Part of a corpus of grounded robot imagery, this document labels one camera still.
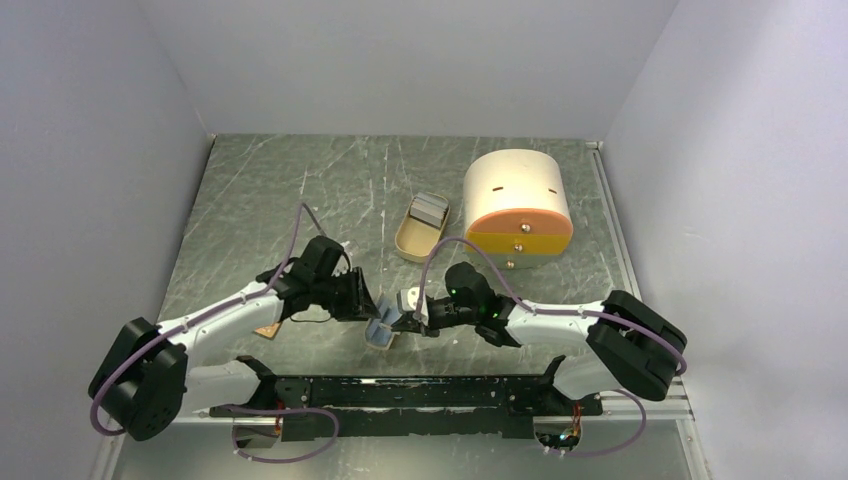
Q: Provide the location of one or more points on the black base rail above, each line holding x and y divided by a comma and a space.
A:
356, 406

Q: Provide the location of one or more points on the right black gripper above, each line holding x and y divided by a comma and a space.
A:
405, 322

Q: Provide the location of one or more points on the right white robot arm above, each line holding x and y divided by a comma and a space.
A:
620, 342

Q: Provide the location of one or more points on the tan card holder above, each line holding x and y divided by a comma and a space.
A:
378, 332

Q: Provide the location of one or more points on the cream orange drawer box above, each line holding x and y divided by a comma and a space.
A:
515, 208

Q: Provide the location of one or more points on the orange patterned card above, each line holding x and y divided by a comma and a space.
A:
268, 332

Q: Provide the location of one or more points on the tan oval tray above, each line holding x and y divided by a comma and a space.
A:
414, 240

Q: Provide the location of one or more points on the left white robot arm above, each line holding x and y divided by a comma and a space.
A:
155, 373

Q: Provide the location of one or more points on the grey credit card stack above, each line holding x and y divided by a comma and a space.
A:
429, 209

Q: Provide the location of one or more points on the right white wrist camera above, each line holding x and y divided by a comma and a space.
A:
412, 302

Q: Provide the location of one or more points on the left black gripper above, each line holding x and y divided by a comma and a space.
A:
359, 301

